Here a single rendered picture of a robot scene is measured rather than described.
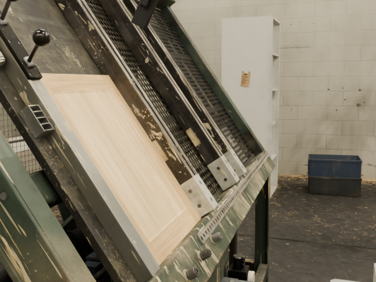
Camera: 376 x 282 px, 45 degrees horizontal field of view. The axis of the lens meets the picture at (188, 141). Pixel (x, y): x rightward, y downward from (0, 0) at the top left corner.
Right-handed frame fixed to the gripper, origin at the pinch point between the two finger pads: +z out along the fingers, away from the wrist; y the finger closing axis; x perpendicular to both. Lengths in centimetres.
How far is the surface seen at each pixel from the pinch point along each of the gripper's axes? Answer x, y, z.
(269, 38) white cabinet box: -39, -427, -18
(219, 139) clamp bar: 8, -112, 41
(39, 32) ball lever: -20.1, 0.5, 14.0
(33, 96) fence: -18.6, -3.6, 28.6
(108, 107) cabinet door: -16, -39, 32
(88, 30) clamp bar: -39, -52, 16
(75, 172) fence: -1.9, -3.7, 39.5
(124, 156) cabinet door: -1.7, -29.6, 39.9
